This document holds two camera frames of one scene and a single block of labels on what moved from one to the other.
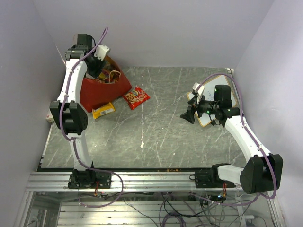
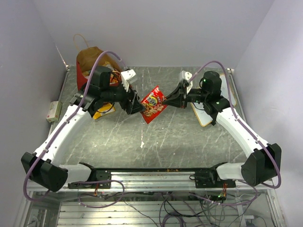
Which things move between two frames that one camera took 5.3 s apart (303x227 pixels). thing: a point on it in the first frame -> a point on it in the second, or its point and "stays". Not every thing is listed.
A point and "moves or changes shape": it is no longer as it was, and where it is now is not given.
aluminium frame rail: (59, 181) stays
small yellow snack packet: (104, 109) stays
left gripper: (96, 72) -> (134, 107)
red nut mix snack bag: (136, 97) moves or changes shape
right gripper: (189, 115) -> (178, 98)
